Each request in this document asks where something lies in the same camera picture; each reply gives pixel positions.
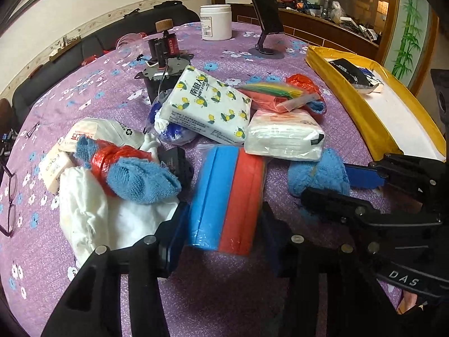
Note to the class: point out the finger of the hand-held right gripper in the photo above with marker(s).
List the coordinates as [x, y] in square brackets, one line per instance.
[364, 177]
[336, 203]

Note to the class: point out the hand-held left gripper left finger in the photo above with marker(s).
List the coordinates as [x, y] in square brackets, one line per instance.
[177, 231]

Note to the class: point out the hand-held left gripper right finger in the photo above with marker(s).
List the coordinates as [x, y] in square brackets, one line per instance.
[270, 238]

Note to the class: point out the yellow cardboard box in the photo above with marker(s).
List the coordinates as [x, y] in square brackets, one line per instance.
[396, 112]

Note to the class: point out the blue and red cloth packet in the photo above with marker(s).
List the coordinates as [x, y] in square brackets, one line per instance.
[224, 196]

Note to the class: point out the blue towel with red band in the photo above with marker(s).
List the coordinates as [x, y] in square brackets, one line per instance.
[136, 179]

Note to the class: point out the white cloth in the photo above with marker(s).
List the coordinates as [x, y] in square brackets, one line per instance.
[101, 217]

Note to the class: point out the white tissue pack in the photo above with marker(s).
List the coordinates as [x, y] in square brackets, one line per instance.
[280, 140]

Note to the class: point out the white gloves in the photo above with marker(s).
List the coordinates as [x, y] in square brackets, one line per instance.
[151, 145]

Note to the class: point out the blue and white plastic bag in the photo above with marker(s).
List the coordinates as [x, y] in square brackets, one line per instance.
[175, 131]

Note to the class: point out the red plastic bag with towel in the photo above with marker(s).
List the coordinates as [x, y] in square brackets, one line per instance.
[303, 84]

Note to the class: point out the white packet with red label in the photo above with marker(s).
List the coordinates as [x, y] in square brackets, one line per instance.
[108, 130]

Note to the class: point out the zip bag of coloured sheets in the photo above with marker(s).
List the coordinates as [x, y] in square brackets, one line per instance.
[270, 93]

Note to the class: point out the lemon print tissue pack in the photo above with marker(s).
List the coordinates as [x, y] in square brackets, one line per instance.
[207, 105]

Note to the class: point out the blue and white packet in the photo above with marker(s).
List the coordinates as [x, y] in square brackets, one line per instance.
[371, 80]

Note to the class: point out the bamboo print panel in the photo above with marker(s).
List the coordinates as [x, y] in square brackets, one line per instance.
[410, 35]

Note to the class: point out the black foil packet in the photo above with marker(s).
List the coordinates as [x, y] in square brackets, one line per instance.
[349, 70]

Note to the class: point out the wood framed glass partition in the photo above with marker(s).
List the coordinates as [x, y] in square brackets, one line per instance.
[392, 7]

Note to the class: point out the clear plastic bag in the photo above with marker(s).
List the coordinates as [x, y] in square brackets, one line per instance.
[336, 8]

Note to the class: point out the wooden counter with clutter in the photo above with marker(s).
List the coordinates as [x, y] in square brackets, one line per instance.
[315, 24]

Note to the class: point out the grey phone stand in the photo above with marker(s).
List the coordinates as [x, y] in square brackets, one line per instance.
[268, 52]

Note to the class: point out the black motor with metal plate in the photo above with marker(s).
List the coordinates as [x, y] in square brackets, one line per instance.
[158, 73]

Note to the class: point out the eyeglasses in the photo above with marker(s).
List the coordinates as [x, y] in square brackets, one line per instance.
[7, 217]

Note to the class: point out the red black servo motor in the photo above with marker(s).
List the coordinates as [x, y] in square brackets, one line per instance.
[168, 45]

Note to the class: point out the pile of dark small items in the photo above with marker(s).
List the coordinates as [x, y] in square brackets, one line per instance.
[7, 140]

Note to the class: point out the clear glass jar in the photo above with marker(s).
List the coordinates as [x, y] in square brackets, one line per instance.
[128, 40]

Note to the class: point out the black smartphone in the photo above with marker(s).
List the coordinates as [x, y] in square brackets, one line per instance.
[263, 3]

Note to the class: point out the black sofa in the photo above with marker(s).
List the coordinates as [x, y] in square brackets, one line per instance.
[87, 47]

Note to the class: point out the wooden chair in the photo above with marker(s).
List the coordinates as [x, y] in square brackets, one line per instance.
[4, 112]

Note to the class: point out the white plastic jar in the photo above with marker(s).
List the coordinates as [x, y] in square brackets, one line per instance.
[215, 23]

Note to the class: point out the small wooden tray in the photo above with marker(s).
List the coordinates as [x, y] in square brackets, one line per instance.
[65, 51]

